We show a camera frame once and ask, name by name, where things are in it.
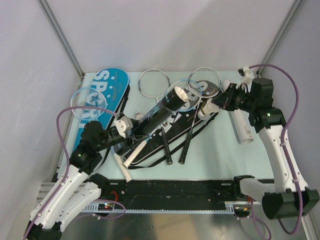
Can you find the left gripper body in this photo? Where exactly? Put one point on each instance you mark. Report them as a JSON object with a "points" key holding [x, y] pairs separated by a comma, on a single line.
{"points": [[124, 137]]}

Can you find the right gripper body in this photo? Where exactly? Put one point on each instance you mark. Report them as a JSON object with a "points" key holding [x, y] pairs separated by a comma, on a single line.
{"points": [[236, 98]]}

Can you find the white shuttlecock tube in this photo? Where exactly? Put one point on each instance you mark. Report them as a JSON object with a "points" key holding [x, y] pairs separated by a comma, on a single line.
{"points": [[241, 127]]}

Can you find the white shuttlecock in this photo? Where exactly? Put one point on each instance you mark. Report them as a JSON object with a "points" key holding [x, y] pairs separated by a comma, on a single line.
{"points": [[207, 109]]}

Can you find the blue racket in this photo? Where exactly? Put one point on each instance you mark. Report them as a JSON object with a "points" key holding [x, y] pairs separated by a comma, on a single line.
{"points": [[91, 97], [140, 150]]}

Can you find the blue racket bag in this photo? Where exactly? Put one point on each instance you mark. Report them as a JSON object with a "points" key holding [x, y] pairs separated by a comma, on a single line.
{"points": [[108, 90]]}

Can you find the black shuttlecock tube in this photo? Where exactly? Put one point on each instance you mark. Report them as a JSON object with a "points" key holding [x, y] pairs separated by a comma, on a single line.
{"points": [[158, 114]]}

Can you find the white shuttlecock table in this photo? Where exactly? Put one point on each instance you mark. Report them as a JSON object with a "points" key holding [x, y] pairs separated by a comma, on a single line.
{"points": [[138, 116], [181, 94]]}

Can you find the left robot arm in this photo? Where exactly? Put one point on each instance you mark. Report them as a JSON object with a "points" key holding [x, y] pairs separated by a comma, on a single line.
{"points": [[77, 187]]}

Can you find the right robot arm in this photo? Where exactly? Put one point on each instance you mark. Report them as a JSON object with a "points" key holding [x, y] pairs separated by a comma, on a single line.
{"points": [[290, 196]]}

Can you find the white racket right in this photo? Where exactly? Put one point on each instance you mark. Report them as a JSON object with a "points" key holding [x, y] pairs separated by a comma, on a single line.
{"points": [[206, 77]]}

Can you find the white racket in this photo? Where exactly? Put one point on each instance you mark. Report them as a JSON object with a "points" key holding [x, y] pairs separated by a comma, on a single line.
{"points": [[153, 83], [206, 77]]}

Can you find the black racket bag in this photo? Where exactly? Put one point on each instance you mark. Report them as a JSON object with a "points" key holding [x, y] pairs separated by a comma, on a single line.
{"points": [[182, 121]]}

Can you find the blue racket on black bag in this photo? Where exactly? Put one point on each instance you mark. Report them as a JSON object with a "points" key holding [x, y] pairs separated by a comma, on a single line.
{"points": [[140, 150]]}

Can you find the white racket left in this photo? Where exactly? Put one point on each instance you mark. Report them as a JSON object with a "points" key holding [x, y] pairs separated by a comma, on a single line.
{"points": [[153, 83]]}

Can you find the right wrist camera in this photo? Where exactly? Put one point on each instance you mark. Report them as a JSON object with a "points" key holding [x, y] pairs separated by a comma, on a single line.
{"points": [[247, 76]]}

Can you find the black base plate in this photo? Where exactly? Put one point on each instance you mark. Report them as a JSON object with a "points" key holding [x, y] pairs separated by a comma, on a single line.
{"points": [[176, 194]]}

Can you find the white cable duct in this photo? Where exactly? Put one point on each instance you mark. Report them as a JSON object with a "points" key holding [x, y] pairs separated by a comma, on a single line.
{"points": [[107, 208]]}

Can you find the aluminium frame post right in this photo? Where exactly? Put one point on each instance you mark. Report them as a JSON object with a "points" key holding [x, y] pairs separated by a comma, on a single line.
{"points": [[289, 18]]}

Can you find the aluminium frame post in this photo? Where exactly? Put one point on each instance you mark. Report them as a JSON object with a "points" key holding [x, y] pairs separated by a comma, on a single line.
{"points": [[49, 14], [289, 18]]}

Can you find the aluminium frame post left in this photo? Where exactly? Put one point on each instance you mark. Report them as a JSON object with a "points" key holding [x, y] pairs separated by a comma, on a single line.
{"points": [[49, 14]]}

